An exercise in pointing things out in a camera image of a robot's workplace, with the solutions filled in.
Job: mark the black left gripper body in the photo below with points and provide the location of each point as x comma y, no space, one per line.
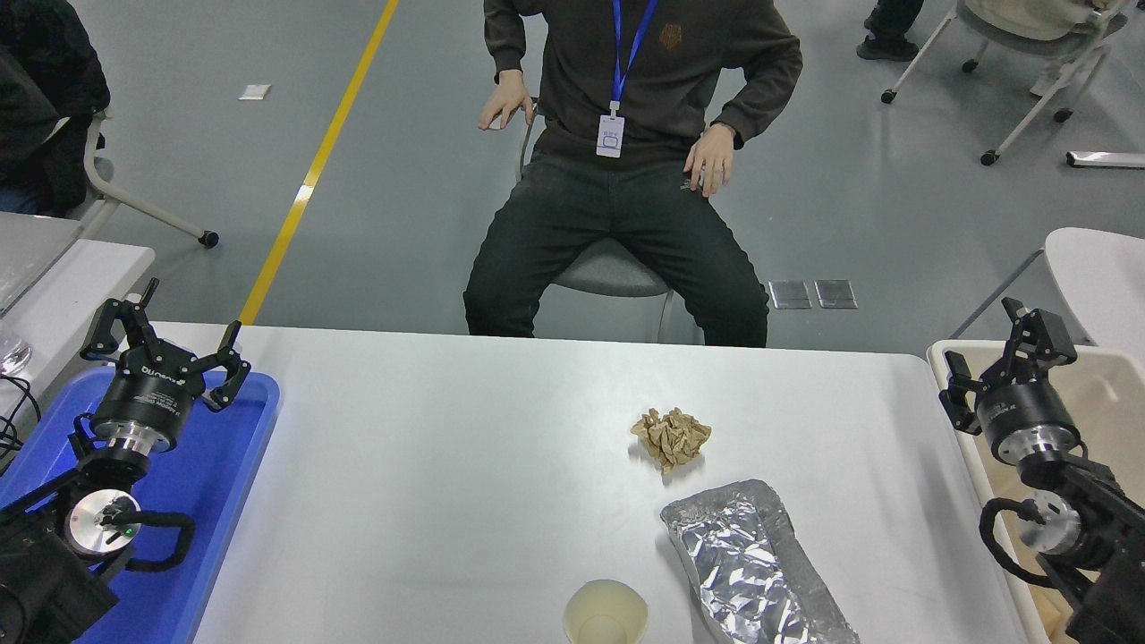
148,394

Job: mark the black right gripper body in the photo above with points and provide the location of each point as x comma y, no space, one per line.
1020,411

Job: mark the silver foil tray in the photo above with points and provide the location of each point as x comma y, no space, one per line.
751,563

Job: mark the white paper cup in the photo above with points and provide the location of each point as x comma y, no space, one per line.
606,617

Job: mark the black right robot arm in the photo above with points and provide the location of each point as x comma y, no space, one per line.
1100,519

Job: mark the person's left hand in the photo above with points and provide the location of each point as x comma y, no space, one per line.
713,156

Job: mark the person's right hand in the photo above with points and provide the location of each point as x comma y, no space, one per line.
510,94

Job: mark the white side table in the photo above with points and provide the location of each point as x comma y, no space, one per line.
80,286

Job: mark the large pale bin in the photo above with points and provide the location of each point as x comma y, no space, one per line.
1109,420

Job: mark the grey flat panel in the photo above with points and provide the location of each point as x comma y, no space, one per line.
27,250

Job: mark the clear glass object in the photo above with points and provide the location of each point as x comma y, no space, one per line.
13,358

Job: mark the white-framed wheeled chair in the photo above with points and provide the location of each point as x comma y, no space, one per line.
208,239
988,158

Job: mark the blue plastic tray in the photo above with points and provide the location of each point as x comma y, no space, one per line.
215,501

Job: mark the silver floor outlet plate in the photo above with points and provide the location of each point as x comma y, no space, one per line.
790,294
835,293

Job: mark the silver metal bar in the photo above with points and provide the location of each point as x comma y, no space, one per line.
1105,159

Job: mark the person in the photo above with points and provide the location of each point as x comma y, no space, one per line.
45,72
886,46
626,206

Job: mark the crumpled tan paper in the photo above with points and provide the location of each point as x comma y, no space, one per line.
671,438

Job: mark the grey office chair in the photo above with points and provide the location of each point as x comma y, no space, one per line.
608,268

